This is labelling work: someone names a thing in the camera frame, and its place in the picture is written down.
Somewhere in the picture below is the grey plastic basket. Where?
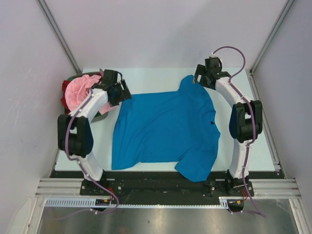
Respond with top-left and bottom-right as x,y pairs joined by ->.
63,71 -> 109,124

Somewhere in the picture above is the blue t shirt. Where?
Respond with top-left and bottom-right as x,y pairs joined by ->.
112,75 -> 220,182

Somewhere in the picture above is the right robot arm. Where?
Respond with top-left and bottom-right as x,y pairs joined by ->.
193,55 -> 263,196

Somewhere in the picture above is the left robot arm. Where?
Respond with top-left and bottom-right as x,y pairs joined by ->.
58,69 -> 132,195

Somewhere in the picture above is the pink t shirt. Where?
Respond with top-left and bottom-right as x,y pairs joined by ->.
65,74 -> 101,112

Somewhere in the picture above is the red t shirt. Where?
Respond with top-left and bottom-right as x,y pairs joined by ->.
60,80 -> 71,114

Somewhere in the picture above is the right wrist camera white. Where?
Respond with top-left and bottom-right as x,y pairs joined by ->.
209,53 -> 222,61

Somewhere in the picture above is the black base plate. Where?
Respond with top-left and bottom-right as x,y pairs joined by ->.
50,172 -> 283,202

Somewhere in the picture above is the white cable duct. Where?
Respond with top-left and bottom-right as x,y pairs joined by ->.
45,197 -> 245,209

